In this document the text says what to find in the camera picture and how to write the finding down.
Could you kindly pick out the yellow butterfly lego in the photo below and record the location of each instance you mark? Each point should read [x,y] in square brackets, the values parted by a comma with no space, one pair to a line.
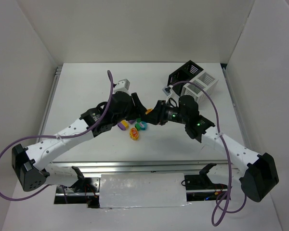
[134,134]

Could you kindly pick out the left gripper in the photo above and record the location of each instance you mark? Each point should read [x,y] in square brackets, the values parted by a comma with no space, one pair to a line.
[135,104]

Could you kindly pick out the teal frog flower lego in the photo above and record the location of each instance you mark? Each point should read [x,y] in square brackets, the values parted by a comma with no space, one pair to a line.
[142,125]

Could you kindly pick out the green lego brick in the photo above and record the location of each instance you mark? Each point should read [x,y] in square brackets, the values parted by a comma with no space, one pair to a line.
[137,126]

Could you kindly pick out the purple and yellow lego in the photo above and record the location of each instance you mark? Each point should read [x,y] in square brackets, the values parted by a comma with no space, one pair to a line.
[123,125]

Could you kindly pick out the white foil cover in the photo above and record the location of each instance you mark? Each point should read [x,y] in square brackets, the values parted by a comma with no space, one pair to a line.
[142,190]

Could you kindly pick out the black slatted container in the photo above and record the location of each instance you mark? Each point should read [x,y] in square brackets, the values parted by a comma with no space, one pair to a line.
[184,73]

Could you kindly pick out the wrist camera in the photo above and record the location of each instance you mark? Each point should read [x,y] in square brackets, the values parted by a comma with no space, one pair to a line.
[168,90]
[123,85]

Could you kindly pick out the aluminium rail frame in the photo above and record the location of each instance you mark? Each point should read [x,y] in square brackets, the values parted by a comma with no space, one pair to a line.
[82,86]

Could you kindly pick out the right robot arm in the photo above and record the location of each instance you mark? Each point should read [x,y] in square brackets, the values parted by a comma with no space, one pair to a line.
[259,170]

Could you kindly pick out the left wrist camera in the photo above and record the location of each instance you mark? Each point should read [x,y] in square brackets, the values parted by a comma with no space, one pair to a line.
[123,85]

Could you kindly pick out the white slatted container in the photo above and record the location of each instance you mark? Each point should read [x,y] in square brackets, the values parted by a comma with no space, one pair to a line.
[205,81]

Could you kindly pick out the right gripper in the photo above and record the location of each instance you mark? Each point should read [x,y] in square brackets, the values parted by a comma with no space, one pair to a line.
[159,112]

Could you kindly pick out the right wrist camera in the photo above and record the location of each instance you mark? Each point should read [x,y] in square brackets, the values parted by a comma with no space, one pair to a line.
[168,90]

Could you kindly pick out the yellow curved lego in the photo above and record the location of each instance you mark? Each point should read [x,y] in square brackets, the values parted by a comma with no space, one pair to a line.
[148,111]

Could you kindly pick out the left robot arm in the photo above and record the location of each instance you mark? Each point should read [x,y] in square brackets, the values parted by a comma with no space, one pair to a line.
[29,163]

